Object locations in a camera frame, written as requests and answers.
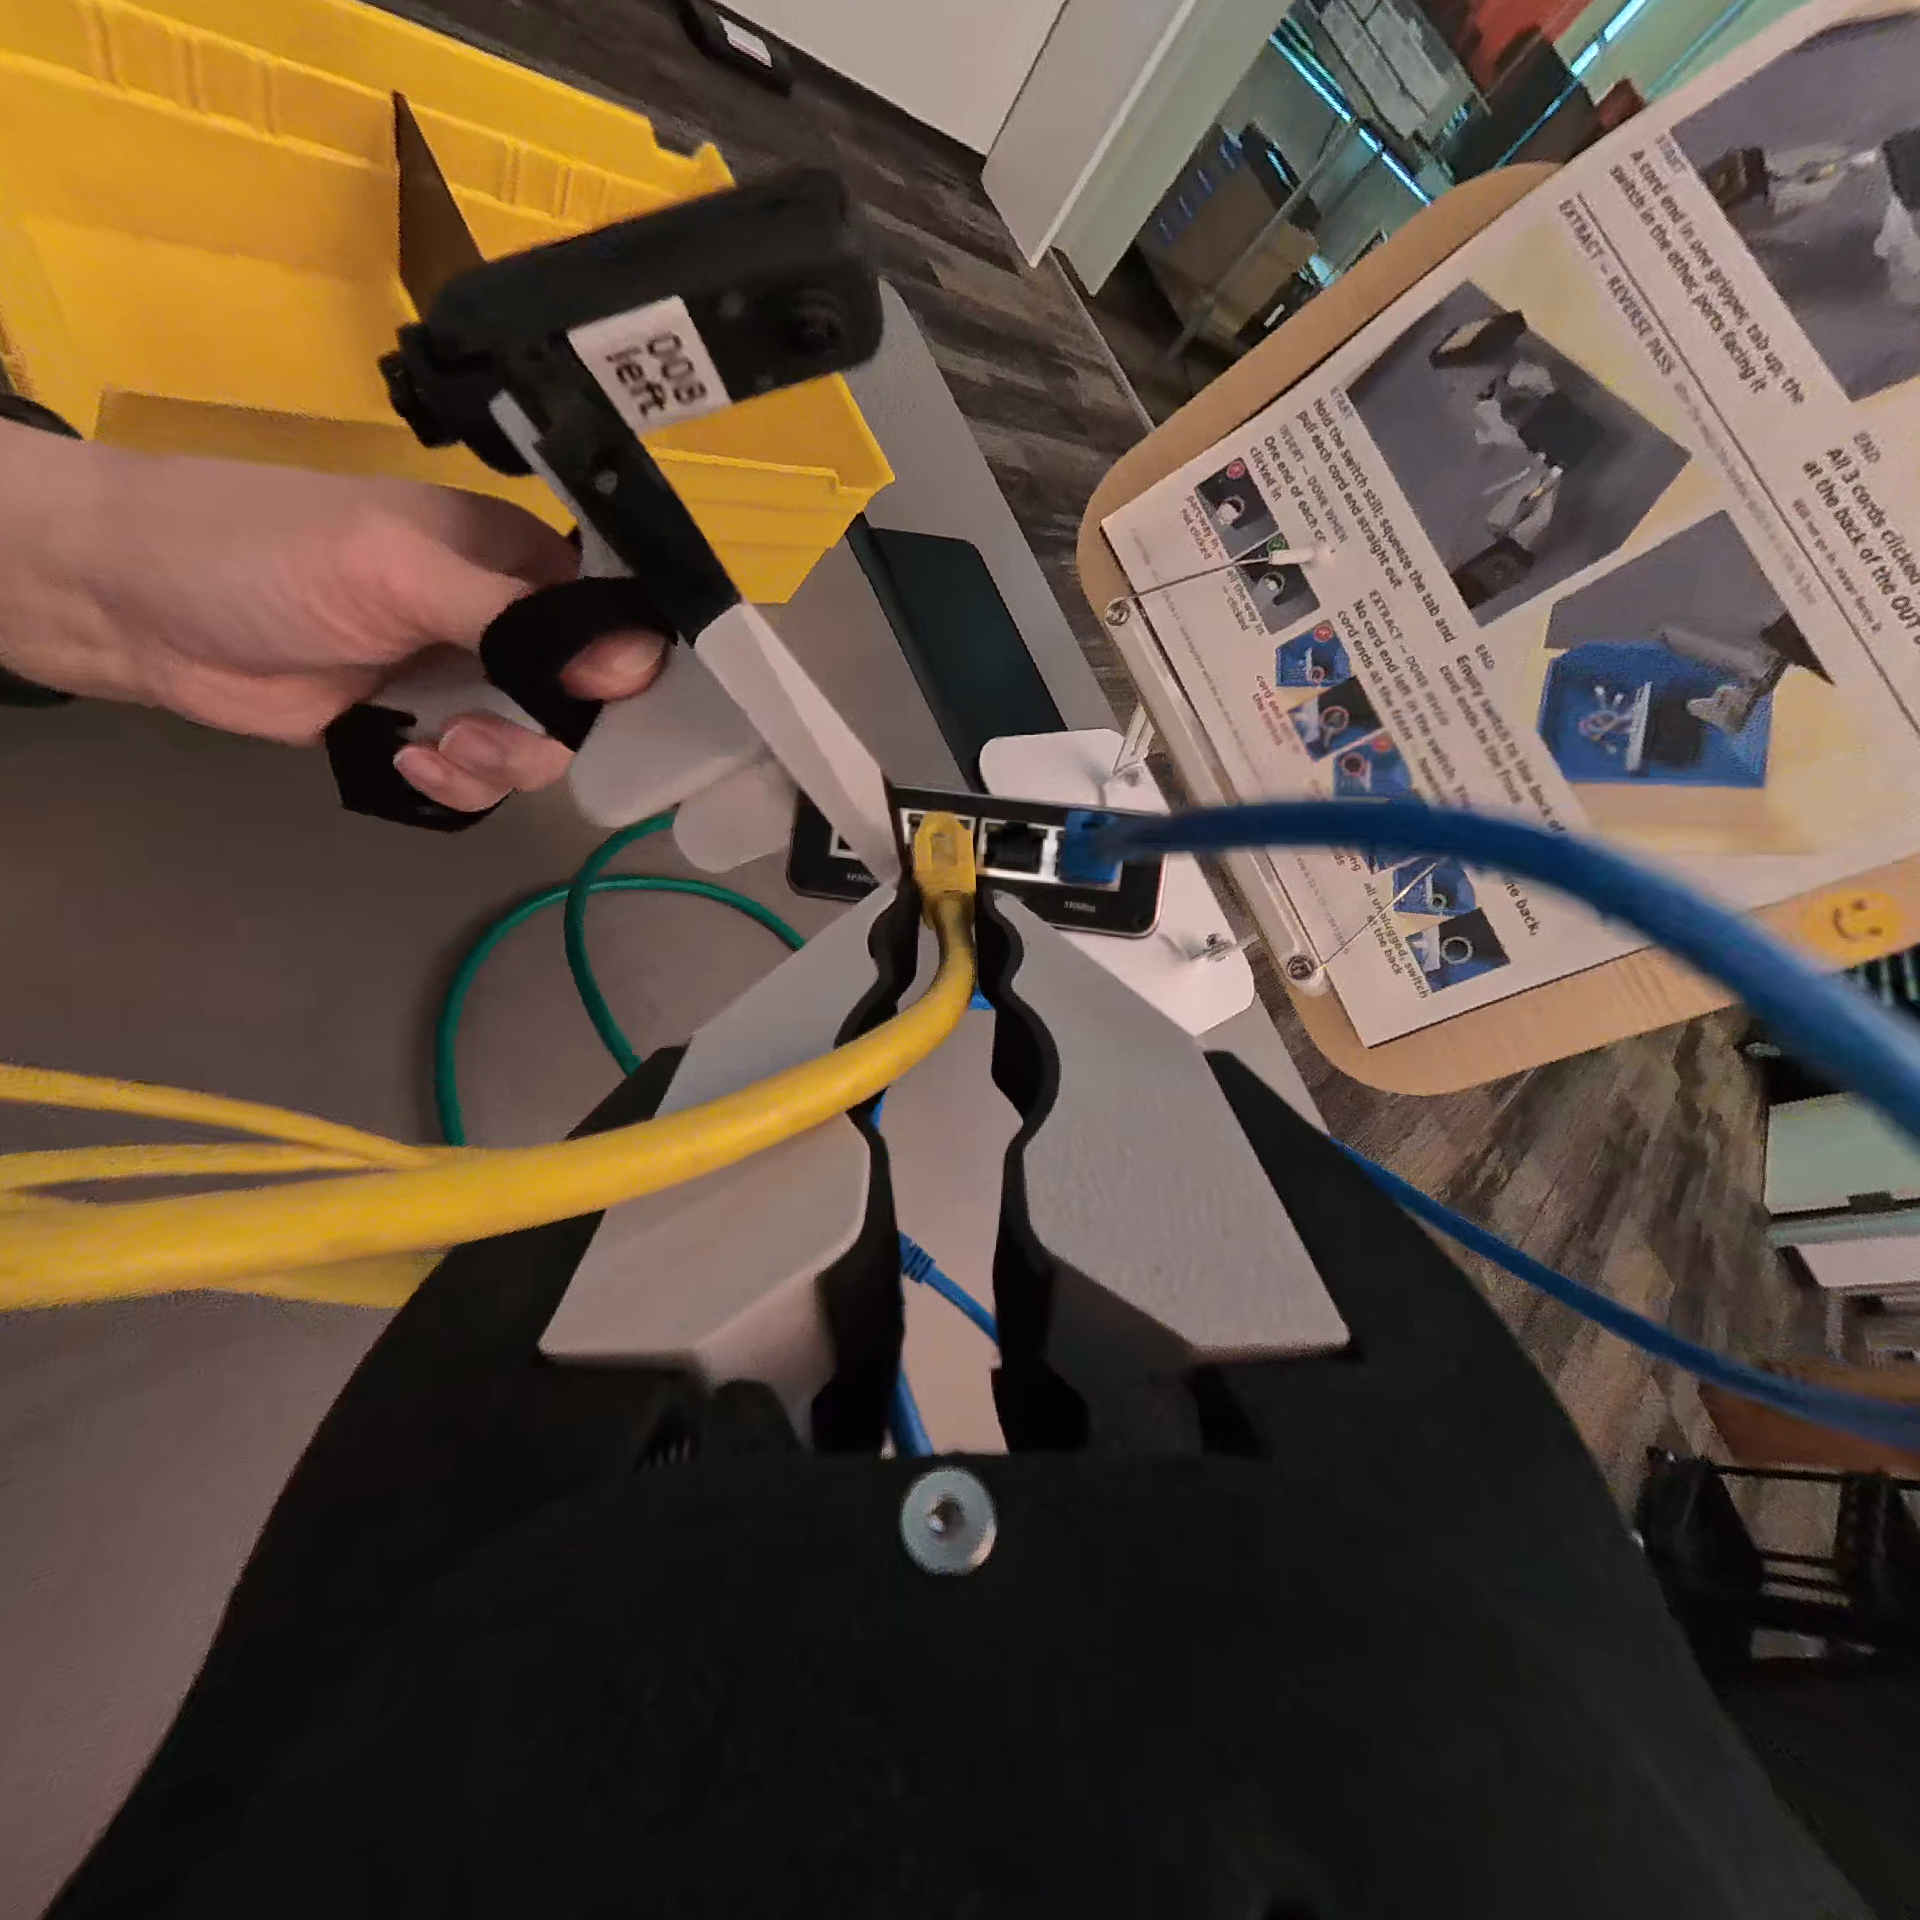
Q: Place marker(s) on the wooden board with instruction sheet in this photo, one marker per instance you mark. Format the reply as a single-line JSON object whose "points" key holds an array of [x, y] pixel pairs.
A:
{"points": [[1577, 523]]}

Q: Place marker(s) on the yellow divided plastic bin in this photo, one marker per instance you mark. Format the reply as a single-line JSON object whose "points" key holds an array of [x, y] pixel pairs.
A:
{"points": [[225, 255]]}

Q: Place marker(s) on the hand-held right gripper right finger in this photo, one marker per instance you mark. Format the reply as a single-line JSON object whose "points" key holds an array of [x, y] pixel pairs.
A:
{"points": [[1186, 1200]]}

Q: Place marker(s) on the black ethernet splitter box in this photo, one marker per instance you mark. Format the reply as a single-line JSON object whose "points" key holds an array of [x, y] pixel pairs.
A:
{"points": [[1050, 885]]}

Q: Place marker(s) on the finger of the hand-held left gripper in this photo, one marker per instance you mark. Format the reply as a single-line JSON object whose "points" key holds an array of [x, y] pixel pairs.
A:
{"points": [[811, 733], [676, 763]]}

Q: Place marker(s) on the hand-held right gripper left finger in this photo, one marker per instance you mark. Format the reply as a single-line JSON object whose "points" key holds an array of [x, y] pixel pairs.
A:
{"points": [[721, 1259]]}

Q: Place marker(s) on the dark flat pad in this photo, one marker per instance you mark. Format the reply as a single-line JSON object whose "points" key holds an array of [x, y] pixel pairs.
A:
{"points": [[962, 629]]}

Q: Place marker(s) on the white stand base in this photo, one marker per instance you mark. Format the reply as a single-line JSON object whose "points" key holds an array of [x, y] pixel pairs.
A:
{"points": [[1050, 757]]}

